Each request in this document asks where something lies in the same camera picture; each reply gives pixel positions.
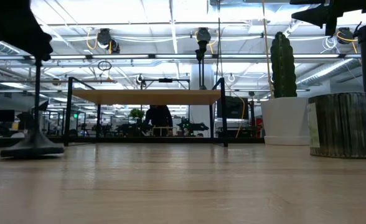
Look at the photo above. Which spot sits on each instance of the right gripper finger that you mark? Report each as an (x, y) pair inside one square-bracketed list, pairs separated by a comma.
[(317, 15), (330, 26)]

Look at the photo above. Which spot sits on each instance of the green leafy plant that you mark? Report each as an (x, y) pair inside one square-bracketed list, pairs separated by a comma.
[(137, 113)]

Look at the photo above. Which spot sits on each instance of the long ceiling light strip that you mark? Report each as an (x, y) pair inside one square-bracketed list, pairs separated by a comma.
[(124, 56)]

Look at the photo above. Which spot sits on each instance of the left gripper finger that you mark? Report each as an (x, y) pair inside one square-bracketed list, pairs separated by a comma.
[(41, 45)]

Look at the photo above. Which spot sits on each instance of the small dark monitor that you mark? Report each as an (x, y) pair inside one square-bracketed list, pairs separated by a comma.
[(3, 115)]

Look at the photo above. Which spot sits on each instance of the green cactus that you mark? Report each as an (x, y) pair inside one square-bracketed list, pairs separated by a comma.
[(283, 65)]

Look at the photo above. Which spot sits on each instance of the black wall screen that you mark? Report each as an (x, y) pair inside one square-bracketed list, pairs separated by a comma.
[(232, 107)]

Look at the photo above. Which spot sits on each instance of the black background robot arm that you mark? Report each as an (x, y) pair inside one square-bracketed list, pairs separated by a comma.
[(190, 127)]

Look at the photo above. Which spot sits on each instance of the person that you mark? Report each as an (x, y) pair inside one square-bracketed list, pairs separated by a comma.
[(158, 118)]

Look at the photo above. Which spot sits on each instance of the corrugated metal tin can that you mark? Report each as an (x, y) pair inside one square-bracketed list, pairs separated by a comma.
[(345, 124)]

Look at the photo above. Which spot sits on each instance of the black aluminium rig frame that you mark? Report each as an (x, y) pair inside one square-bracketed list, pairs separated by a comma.
[(124, 140)]

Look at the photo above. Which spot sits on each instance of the wooden shelf riser black legs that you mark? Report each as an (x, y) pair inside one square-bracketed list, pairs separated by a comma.
[(124, 97)]

